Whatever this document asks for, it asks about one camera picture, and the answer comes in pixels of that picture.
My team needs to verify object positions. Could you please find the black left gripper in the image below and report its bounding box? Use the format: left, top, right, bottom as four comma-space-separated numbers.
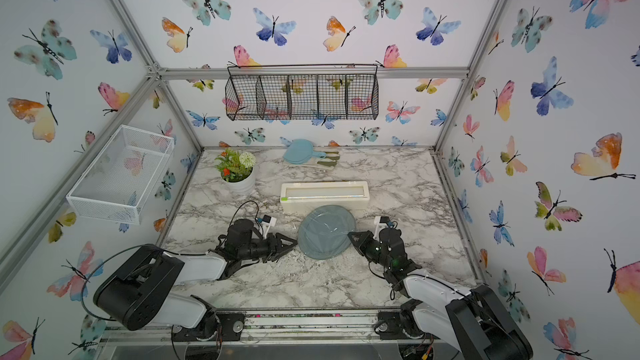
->
239, 233, 298, 263

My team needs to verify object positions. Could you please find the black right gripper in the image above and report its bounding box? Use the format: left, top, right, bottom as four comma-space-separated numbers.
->
347, 229, 393, 273

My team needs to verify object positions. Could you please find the blue-grey round plate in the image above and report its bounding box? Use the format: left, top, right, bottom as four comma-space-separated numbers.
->
297, 204, 358, 261

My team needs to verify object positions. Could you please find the cream plastic wrap dispenser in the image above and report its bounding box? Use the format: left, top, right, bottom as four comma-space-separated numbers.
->
280, 181, 371, 214

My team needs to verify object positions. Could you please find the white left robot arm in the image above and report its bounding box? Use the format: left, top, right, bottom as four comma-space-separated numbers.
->
93, 217, 298, 343

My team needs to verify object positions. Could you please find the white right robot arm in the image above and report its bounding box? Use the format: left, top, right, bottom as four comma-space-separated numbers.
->
348, 228, 533, 359

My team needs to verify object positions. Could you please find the white pot with plant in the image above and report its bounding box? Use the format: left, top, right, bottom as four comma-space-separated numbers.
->
215, 148, 257, 195

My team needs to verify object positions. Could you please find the light blue dustpan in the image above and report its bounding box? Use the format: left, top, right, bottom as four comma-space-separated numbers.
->
281, 138, 327, 165

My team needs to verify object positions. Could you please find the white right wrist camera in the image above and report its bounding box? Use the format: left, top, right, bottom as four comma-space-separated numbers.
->
376, 216, 396, 229

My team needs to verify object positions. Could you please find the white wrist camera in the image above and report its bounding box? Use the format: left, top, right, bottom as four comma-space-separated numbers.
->
258, 215, 277, 235
376, 216, 396, 229

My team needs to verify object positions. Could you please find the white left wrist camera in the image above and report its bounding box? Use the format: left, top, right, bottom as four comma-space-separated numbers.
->
258, 215, 277, 235

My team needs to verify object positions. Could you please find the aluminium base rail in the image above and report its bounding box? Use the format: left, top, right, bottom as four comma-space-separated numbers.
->
99, 307, 521, 346

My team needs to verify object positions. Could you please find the black wire wall basket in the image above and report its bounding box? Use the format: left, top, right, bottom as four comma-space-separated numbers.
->
223, 63, 379, 122

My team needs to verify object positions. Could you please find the white mesh wall basket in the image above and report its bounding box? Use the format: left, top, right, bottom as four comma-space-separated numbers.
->
66, 125, 175, 225

